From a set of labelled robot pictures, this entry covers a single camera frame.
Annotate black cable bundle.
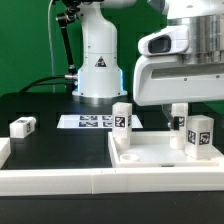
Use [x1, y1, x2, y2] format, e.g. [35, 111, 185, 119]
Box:
[19, 75, 80, 94]

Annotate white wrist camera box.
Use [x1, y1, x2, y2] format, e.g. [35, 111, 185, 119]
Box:
[138, 25, 190, 56]

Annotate white U-shaped obstacle fence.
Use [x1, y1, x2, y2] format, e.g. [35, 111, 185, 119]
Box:
[0, 138, 224, 196]

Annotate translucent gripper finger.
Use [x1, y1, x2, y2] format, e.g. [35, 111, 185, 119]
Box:
[162, 104, 179, 130]

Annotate white marker base plate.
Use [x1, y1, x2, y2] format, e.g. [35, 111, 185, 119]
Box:
[57, 115, 142, 129]

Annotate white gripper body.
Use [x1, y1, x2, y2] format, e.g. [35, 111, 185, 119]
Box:
[133, 55, 224, 106]

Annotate white square table top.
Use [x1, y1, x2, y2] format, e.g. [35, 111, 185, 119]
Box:
[108, 131, 224, 168]

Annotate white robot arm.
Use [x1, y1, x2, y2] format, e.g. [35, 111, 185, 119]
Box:
[73, 0, 224, 106]

